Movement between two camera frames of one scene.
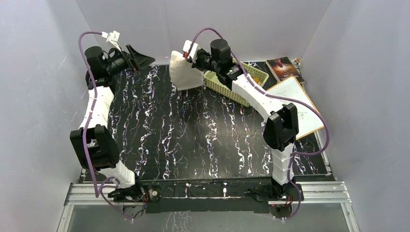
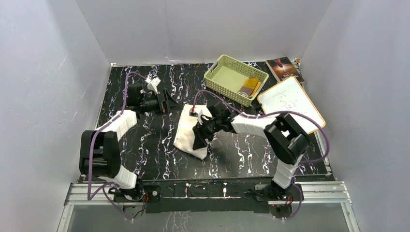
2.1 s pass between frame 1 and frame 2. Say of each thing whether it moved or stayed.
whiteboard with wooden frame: stayed
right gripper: moved
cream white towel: moved
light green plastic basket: stayed
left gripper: moved
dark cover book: stayed
